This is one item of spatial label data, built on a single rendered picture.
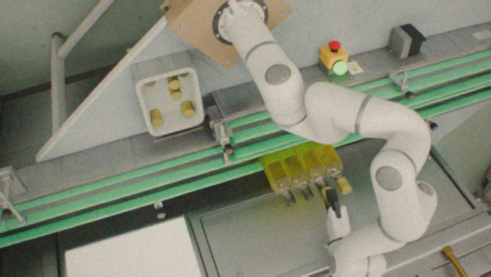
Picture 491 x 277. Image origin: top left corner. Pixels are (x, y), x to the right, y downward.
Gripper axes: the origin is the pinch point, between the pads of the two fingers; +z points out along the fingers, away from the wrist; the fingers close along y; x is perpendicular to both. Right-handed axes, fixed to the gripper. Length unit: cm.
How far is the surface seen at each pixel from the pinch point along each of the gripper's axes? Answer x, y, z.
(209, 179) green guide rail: 35.9, -2.7, 13.6
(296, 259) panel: 11.5, -12.4, -12.4
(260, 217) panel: 20.9, -12.3, 3.5
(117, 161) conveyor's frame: 64, 7, 16
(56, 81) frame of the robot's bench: 93, 8, 58
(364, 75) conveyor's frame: -17.2, 15.6, 35.7
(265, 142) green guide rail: 17.5, 6.6, 18.8
